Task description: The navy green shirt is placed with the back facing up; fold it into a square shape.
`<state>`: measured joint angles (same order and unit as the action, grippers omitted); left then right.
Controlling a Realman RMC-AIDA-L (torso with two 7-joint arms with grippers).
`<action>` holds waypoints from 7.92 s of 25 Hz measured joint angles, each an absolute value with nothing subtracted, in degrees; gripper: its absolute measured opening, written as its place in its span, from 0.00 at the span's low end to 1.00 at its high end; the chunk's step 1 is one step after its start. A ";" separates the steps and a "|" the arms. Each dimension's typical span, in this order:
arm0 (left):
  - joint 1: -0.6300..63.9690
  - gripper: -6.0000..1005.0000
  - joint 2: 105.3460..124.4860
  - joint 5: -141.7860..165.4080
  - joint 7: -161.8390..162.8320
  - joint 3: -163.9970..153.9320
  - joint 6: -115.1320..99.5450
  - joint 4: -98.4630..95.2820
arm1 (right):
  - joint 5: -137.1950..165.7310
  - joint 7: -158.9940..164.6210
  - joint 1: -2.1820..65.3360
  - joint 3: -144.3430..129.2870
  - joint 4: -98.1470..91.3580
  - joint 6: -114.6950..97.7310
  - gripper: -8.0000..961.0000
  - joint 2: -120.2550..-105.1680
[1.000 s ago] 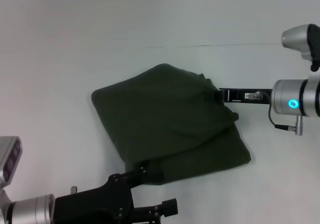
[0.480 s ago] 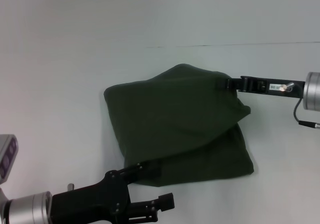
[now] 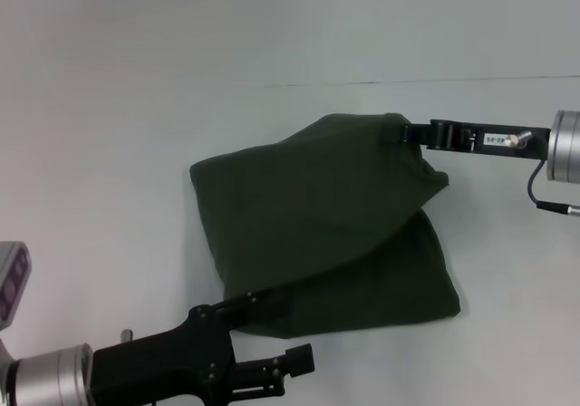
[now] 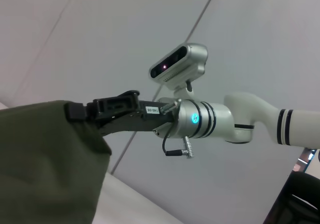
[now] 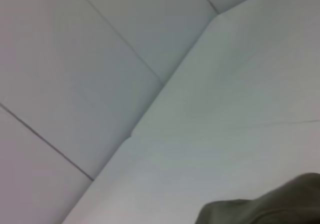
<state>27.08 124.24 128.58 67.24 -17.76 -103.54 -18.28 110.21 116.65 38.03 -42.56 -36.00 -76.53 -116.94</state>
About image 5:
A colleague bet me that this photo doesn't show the dark green t-shirt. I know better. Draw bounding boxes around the dark green t-shirt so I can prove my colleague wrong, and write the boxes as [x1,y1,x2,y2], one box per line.
[193,172,320,224]

